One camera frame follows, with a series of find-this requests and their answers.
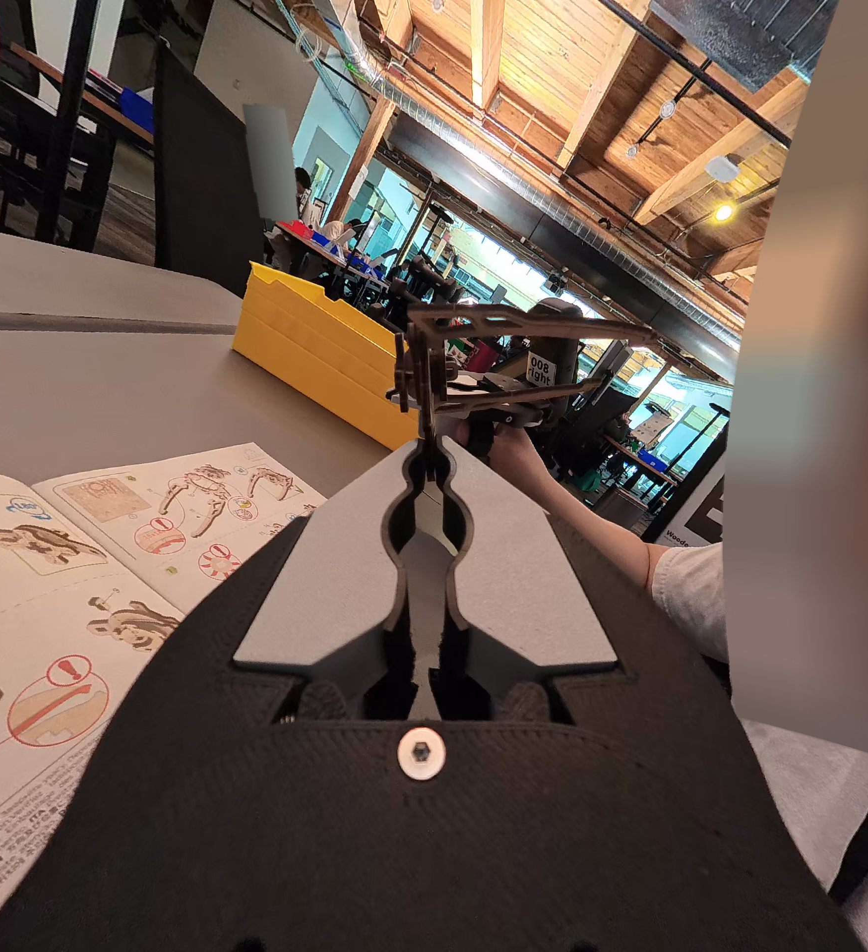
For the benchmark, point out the white ceiling device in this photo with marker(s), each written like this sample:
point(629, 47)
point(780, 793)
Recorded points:
point(723, 167)

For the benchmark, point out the person's right forearm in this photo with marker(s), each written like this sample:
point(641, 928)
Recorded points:
point(598, 528)

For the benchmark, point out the dark acoustic ceiling panel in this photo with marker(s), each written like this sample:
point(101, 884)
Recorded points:
point(731, 37)

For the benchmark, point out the person's right hand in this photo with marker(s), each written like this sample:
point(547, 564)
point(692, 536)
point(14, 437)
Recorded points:
point(516, 457)

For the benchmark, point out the blue storage bin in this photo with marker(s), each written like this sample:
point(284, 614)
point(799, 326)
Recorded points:
point(139, 102)

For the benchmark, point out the wooden desk with black frame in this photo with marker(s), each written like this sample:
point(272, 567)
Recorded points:
point(84, 100)

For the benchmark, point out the yellow plastic bin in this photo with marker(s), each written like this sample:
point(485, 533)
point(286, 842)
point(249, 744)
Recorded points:
point(315, 342)

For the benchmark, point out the person's light shirt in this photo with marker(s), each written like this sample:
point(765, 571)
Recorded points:
point(691, 595)

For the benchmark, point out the wooden model assembly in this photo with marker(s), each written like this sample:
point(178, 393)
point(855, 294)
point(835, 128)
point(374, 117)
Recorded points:
point(425, 349)

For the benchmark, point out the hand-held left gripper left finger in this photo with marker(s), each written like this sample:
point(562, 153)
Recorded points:
point(315, 595)

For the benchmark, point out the glowing ceiling lamp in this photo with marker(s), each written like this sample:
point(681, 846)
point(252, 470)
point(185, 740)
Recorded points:
point(723, 213)

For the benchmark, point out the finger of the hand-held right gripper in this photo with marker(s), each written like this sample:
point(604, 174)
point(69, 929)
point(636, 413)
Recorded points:
point(516, 416)
point(471, 383)

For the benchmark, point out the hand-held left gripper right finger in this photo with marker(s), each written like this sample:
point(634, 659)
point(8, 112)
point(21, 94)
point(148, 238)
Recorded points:
point(531, 595)

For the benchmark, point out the dark partition panel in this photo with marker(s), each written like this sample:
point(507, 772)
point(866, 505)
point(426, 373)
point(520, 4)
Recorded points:
point(196, 171)

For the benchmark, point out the instruction booklet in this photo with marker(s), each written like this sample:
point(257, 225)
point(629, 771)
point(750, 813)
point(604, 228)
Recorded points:
point(69, 595)

